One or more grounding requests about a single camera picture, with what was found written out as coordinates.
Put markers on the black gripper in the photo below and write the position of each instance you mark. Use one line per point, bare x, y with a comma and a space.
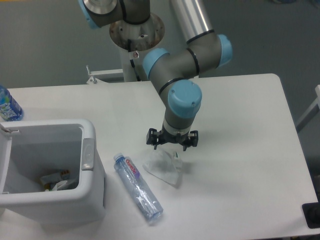
156, 138

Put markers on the white plastic wrapper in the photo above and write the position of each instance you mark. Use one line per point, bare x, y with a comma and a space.
164, 164

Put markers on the clear plastic bottle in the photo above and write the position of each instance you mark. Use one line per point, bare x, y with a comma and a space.
137, 188

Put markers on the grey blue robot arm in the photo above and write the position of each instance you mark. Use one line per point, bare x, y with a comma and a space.
170, 74

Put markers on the trash inside the can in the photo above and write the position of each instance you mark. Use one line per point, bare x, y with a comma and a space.
59, 181

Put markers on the white plastic trash can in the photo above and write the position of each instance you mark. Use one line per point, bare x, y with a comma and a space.
32, 149

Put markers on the black clamp at table edge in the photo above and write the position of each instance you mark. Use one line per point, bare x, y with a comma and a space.
311, 213

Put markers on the blue labelled water bottle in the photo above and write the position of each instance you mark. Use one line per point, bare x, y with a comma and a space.
10, 110

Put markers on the white pedestal base frame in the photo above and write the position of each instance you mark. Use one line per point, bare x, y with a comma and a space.
104, 76

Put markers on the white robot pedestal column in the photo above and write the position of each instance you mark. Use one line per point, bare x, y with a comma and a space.
134, 42

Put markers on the white frame at right edge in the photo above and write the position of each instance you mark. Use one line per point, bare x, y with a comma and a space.
310, 112

